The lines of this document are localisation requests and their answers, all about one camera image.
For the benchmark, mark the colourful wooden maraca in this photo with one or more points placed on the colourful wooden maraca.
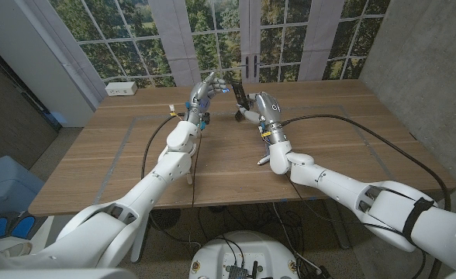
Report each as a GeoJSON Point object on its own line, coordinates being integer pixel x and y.
{"type": "Point", "coordinates": [189, 179]}

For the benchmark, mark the black TV remote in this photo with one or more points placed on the black TV remote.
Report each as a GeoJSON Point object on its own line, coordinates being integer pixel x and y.
{"type": "Point", "coordinates": [239, 93]}

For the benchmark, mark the white table leg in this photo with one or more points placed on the white table leg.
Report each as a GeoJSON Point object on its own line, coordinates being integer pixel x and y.
{"type": "Point", "coordinates": [139, 248]}

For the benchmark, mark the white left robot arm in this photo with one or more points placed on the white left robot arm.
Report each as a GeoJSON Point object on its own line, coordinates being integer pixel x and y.
{"type": "Point", "coordinates": [135, 201]}

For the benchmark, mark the printed window backdrop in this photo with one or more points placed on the printed window backdrop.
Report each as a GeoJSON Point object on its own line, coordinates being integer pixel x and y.
{"type": "Point", "coordinates": [220, 38]}

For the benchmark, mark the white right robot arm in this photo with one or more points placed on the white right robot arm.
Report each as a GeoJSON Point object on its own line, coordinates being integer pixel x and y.
{"type": "Point", "coordinates": [367, 193]}

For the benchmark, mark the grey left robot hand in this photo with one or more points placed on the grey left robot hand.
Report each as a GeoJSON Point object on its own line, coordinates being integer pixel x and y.
{"type": "Point", "coordinates": [199, 100]}

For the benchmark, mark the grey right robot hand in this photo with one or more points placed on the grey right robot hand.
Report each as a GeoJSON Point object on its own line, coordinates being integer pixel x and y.
{"type": "Point", "coordinates": [268, 112]}

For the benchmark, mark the grey table leg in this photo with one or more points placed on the grey table leg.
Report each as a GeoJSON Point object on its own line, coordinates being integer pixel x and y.
{"type": "Point", "coordinates": [338, 228]}

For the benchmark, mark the white power strip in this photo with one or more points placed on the white power strip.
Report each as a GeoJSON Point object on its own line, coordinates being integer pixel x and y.
{"type": "Point", "coordinates": [121, 88]}

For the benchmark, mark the round black floor fan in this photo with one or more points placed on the round black floor fan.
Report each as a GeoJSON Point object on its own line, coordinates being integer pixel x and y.
{"type": "Point", "coordinates": [165, 219]}

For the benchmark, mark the white toy airplane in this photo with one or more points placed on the white toy airplane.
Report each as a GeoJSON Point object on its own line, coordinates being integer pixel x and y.
{"type": "Point", "coordinates": [263, 159]}

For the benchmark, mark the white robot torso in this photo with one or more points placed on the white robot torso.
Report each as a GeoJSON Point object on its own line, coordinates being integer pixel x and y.
{"type": "Point", "coordinates": [243, 252]}

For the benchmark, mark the blue-grey upholstered seat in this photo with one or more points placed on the blue-grey upholstered seat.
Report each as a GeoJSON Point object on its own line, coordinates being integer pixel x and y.
{"type": "Point", "coordinates": [3, 186]}

